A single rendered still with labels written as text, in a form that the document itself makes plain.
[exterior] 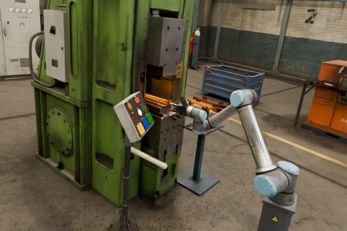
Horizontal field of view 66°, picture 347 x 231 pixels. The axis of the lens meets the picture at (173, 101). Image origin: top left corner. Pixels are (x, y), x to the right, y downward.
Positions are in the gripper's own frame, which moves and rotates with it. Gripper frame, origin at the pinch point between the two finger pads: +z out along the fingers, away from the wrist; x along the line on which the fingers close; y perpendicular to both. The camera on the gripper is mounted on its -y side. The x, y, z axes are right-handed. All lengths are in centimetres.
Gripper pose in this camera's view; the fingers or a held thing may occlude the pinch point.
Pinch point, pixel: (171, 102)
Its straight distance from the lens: 250.2
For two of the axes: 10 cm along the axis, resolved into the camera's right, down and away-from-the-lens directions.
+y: -1.1, 9.5, 3.1
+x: 6.0, -1.8, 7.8
